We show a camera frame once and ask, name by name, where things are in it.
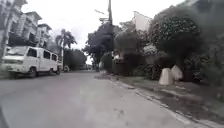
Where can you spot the grey concrete road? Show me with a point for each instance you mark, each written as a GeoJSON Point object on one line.
{"type": "Point", "coordinates": [76, 103]}

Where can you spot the pale concrete block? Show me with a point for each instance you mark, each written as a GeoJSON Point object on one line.
{"type": "Point", "coordinates": [177, 72]}
{"type": "Point", "coordinates": [165, 77]}

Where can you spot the round dark green tree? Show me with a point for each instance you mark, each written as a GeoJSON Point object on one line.
{"type": "Point", "coordinates": [175, 35]}

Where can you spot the utility pole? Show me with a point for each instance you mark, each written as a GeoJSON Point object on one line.
{"type": "Point", "coordinates": [110, 13]}

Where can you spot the white van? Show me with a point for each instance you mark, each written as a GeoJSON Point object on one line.
{"type": "Point", "coordinates": [28, 60]}

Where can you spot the palm tree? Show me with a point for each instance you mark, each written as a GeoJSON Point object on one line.
{"type": "Point", "coordinates": [65, 40]}

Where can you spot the grey roadside verge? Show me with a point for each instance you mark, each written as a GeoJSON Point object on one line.
{"type": "Point", "coordinates": [180, 96]}

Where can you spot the row of dark trees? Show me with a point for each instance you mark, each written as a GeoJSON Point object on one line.
{"type": "Point", "coordinates": [100, 43]}

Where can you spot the pale multi-storey building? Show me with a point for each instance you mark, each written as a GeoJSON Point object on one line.
{"type": "Point", "coordinates": [23, 28]}

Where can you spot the white building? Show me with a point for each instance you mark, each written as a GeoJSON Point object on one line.
{"type": "Point", "coordinates": [141, 22]}

